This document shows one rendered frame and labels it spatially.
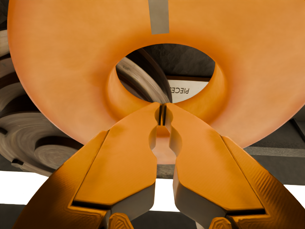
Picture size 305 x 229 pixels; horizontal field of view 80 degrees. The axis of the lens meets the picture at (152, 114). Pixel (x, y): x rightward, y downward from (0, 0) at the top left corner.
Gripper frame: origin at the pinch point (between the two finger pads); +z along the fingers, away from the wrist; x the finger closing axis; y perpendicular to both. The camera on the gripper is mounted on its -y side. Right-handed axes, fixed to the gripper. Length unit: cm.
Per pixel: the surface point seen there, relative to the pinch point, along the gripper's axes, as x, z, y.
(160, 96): 0.8, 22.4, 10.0
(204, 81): 13.4, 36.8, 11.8
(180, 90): 7.2, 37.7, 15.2
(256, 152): 305, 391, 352
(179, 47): 5.2, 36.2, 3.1
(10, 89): -25.5, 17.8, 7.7
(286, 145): 382, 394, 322
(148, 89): -1.7, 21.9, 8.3
